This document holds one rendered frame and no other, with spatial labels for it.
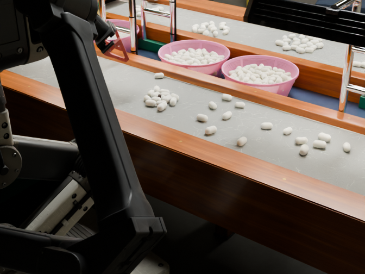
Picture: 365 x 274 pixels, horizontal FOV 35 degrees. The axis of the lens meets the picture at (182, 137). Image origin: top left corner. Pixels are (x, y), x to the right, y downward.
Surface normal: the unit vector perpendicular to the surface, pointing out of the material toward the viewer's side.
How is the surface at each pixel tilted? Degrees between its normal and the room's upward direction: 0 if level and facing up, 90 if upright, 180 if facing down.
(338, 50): 0
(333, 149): 0
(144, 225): 56
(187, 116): 0
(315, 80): 90
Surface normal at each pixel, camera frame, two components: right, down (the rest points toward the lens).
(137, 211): 0.82, -0.43
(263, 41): 0.00, -0.87
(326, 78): -0.59, 0.40
